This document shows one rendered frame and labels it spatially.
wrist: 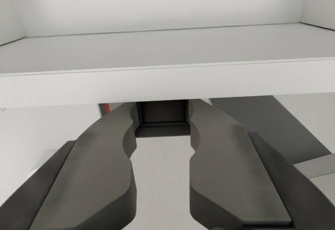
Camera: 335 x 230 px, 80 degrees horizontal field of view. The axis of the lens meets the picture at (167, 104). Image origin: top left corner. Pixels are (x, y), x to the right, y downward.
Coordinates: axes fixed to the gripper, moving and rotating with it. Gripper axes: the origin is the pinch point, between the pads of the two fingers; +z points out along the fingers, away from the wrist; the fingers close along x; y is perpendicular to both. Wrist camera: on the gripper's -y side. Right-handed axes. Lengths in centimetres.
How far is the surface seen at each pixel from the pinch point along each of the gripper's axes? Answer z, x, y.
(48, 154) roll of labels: 13.2, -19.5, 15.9
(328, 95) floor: 91, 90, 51
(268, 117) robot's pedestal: 39, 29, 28
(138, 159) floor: 90, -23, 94
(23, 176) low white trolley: 14.4, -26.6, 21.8
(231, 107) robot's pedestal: 51, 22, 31
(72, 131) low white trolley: 14.4, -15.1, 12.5
